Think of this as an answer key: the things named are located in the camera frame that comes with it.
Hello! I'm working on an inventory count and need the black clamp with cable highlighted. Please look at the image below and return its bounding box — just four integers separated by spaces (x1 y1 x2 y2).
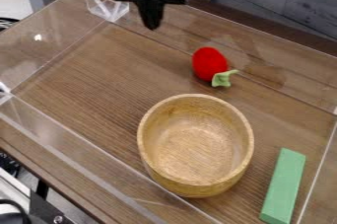
0 193 75 224

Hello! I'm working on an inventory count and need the wooden bowl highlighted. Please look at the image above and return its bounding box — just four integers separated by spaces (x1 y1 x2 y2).
138 94 255 198

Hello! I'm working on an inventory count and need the red felt fruit green leaf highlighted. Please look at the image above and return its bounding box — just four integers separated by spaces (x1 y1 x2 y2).
192 47 239 88

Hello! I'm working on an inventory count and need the green rectangular block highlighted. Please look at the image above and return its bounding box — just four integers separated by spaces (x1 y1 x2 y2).
260 148 307 224

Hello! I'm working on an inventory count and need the clear acrylic tray enclosure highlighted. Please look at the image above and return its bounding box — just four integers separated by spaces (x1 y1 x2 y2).
0 0 337 224

